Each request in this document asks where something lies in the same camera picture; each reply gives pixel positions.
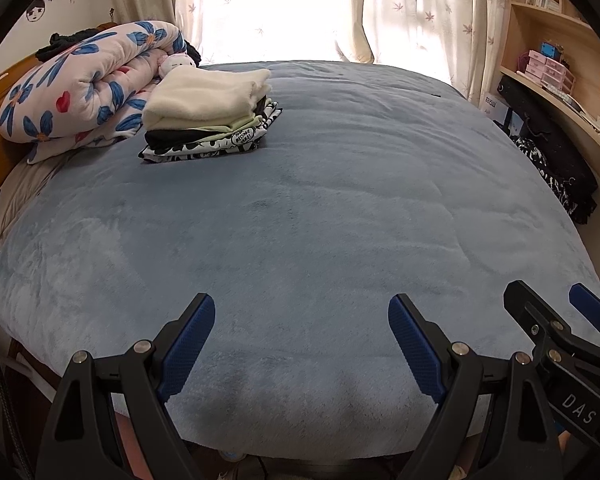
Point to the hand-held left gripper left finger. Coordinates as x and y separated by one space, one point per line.
187 345

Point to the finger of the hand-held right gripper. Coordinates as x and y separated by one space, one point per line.
527 307
587 302

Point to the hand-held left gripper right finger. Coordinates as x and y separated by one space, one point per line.
415 350

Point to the cream fluffy cardigan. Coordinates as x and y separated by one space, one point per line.
200 95

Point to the black patterned clothes on chair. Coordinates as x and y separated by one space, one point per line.
550 130

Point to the black and white patterned cloth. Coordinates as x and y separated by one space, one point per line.
535 157

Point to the blue fleece bed blanket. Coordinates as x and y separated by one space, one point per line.
305 210

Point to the wooden shelf with books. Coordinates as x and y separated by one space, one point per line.
580 120

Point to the black and white printed garment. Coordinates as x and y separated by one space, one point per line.
205 151

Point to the white cardboard box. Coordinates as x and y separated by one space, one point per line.
492 105

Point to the black folded garment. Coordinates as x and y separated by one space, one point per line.
175 137

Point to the green folded garment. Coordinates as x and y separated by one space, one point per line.
230 127

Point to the beige pillow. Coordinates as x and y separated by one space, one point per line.
15 195

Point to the pink drawer boxes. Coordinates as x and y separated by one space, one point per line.
550 70

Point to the blue box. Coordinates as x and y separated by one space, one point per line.
550 50

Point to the floral rolled quilt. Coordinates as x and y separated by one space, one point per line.
80 90

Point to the white cat plush toy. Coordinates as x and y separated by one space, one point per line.
177 62

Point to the wooden shelf unit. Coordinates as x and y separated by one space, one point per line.
555 20

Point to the dark cloth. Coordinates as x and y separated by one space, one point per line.
194 55
70 42

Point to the sheer leaf-print curtain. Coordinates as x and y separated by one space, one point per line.
200 10
420 10

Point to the face wall sticker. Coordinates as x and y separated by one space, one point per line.
36 12

